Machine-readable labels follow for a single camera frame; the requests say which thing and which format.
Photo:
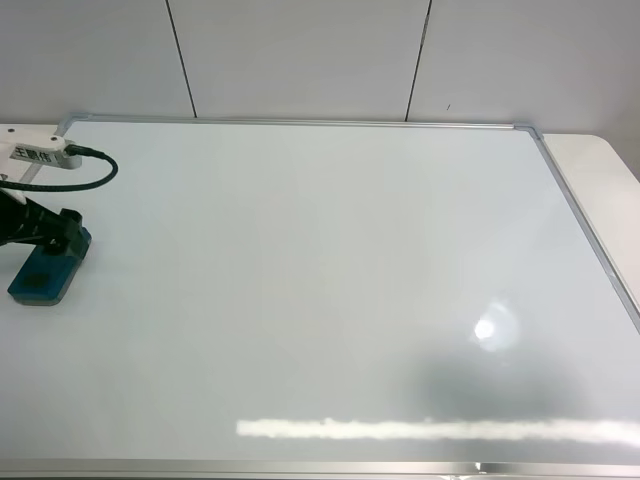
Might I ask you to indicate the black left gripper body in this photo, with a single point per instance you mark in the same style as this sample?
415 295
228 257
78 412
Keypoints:
23 222

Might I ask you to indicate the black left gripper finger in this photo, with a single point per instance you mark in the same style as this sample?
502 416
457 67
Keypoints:
61 234

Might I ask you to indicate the teal whiteboard eraser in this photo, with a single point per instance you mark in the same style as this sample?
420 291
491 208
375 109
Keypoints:
44 278

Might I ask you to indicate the white aluminium-framed whiteboard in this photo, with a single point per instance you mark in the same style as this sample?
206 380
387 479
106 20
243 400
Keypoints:
325 300

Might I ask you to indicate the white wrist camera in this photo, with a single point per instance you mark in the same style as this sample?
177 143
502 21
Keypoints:
25 151

